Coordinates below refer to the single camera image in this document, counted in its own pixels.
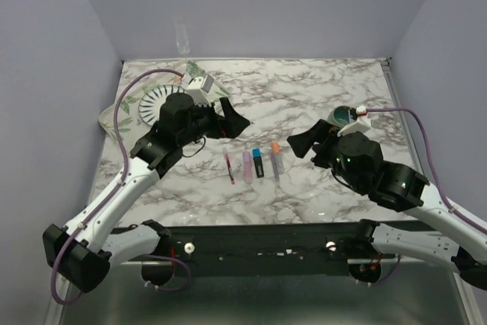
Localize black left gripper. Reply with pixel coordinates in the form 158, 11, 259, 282
179, 97, 250, 148

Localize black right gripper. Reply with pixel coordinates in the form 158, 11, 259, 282
288, 117, 364, 193

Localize grey pen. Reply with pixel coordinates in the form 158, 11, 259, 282
270, 151, 280, 182

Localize purple pen cap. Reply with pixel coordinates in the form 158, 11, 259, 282
243, 151, 252, 164

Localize blue pen cap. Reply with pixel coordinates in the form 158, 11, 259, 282
252, 148, 261, 159

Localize pink thin pen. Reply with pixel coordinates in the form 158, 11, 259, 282
223, 148, 235, 185

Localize pink highlighter pen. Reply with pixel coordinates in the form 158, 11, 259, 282
243, 161, 253, 183

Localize blue black highlighter pen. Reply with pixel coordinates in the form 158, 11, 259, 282
253, 156, 264, 178

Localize orange clear marker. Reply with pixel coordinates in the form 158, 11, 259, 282
276, 153, 285, 174

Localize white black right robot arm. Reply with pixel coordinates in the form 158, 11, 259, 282
287, 119, 486, 289

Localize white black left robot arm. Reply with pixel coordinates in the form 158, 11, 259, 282
42, 93, 250, 293

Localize green ceramic cup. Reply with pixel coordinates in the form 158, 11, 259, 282
326, 106, 357, 128

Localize blue striped white plate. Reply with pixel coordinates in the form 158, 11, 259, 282
138, 84, 185, 126

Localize floral rectangular tray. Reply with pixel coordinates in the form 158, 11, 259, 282
117, 59, 208, 150

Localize clear champagne glass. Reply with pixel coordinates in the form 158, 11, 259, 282
173, 18, 190, 59

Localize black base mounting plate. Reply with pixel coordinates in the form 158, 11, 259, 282
154, 223, 385, 282

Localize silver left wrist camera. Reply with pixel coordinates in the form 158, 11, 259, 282
181, 75, 214, 107

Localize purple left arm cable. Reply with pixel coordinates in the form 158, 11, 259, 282
50, 69, 191, 306

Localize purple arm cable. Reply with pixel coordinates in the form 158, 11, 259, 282
363, 107, 487, 288
50, 69, 191, 306

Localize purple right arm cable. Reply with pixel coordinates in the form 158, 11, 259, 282
363, 107, 487, 288

